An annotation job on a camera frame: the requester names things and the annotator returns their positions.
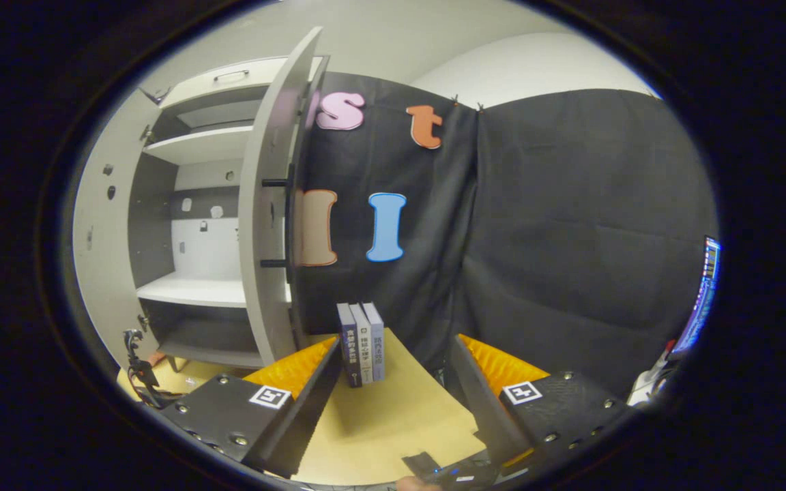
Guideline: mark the grey and white cabinet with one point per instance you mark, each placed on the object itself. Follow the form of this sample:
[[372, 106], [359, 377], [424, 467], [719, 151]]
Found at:
[[151, 225]]

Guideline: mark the white cabinet shelf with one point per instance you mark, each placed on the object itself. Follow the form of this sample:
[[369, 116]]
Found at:
[[195, 290], [202, 144]]

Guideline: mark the white book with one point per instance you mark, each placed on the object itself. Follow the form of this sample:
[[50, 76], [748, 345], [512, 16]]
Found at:
[[364, 348]]

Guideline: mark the computer monitor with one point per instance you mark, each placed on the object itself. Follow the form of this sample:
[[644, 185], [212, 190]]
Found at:
[[703, 293]]

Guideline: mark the dark blue book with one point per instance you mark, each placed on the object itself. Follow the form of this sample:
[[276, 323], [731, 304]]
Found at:
[[350, 354]]

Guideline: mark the white cabinet drawer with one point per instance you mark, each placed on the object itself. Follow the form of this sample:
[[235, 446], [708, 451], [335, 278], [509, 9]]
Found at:
[[188, 88]]

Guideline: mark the metal door hinge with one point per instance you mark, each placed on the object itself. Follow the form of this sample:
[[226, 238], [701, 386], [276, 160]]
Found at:
[[147, 134], [142, 320]]

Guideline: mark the white device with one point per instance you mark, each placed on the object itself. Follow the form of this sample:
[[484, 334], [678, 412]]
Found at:
[[645, 389]]

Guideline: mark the white cabinet door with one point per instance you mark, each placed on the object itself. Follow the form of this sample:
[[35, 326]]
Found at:
[[260, 225], [103, 239]]

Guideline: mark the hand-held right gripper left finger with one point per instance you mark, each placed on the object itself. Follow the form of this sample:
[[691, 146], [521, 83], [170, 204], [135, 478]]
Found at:
[[311, 409]]

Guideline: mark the black backdrop cloth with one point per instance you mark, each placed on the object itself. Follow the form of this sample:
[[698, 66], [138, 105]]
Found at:
[[434, 239], [584, 225]]

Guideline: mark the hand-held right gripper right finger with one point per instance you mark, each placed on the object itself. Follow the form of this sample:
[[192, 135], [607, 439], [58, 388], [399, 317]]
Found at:
[[482, 409]]

